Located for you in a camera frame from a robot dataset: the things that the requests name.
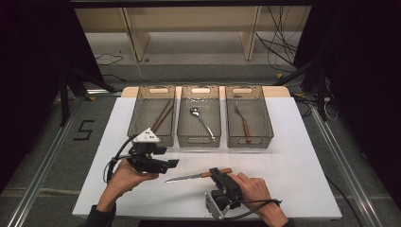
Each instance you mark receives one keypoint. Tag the aluminium floor rail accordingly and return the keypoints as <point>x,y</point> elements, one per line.
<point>38,176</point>
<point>346,170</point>

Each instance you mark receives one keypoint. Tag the brown wooden chopstick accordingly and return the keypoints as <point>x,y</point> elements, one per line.
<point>160,116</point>
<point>164,117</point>

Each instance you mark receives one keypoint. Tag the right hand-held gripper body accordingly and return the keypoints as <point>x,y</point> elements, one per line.
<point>228,192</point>

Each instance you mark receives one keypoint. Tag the grey translucent plastic bin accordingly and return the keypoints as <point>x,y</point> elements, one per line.
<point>258,121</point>
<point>199,126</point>
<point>153,110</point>

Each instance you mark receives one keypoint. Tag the black metal stand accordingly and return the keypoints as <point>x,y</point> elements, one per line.
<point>64,101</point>
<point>321,91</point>

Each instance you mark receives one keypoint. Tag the white table mat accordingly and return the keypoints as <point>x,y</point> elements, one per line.
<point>299,176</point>

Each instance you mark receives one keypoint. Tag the light wooden shelf unit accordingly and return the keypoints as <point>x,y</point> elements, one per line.
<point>189,19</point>

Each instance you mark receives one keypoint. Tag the person's left hand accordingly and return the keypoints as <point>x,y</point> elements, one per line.
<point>129,178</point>

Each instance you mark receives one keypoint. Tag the dark curtain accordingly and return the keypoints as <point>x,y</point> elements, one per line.
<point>31,78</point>
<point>365,78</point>

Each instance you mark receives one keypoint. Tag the person's right hand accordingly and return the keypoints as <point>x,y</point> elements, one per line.
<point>257,192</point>

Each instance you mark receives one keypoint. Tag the silver metal spoon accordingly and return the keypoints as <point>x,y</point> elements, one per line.
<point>195,111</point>

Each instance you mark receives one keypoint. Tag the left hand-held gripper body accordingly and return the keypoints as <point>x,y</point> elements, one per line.
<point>146,157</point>

